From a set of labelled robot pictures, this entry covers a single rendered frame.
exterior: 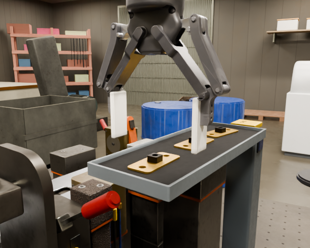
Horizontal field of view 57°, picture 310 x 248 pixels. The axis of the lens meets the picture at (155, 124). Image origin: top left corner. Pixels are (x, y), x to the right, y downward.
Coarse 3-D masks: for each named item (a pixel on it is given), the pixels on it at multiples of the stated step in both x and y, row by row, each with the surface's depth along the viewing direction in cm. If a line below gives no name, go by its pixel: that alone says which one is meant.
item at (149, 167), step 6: (150, 156) 40; (156, 156) 40; (162, 156) 41; (168, 156) 43; (174, 156) 43; (138, 162) 40; (144, 162) 40; (150, 162) 40; (156, 162) 40; (162, 162) 40; (168, 162) 41; (132, 168) 38; (138, 168) 38; (144, 168) 38; (150, 168) 38; (156, 168) 38
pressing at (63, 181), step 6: (84, 168) 84; (66, 174) 80; (72, 174) 80; (78, 174) 80; (54, 180) 76; (60, 180) 76; (66, 180) 76; (54, 186) 72; (60, 186) 72; (66, 186) 72; (66, 192) 68; (0, 240) 49; (0, 246) 49
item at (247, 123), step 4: (240, 120) 73; (244, 120) 73; (248, 120) 73; (236, 124) 69; (240, 124) 68; (244, 124) 68; (248, 124) 68; (252, 124) 68; (256, 124) 68; (260, 124) 70
